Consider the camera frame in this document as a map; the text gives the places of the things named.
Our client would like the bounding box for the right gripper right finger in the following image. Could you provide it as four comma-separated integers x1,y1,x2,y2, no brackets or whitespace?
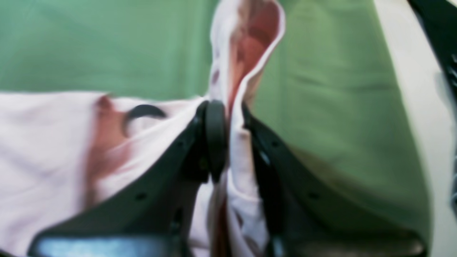
242,104,427,257

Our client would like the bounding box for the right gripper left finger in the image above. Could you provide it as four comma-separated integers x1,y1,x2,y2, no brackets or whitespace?
28,100,227,257

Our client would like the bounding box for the pink t-shirt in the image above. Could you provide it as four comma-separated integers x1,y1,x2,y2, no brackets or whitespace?
1,0,286,257

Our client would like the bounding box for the grey-green table cloth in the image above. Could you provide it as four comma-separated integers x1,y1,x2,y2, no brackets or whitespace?
1,0,433,242

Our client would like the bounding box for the dark striped cloth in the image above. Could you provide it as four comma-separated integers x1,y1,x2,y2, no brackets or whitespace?
409,0,457,94

